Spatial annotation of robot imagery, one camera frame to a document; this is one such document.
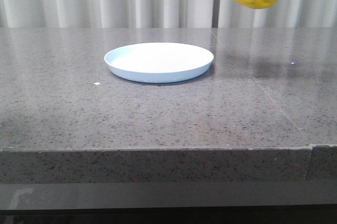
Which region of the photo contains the light blue round plate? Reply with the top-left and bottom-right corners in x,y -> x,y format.
104,42 -> 214,84

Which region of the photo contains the white pleated curtain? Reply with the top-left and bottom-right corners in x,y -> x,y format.
1,0 -> 336,28

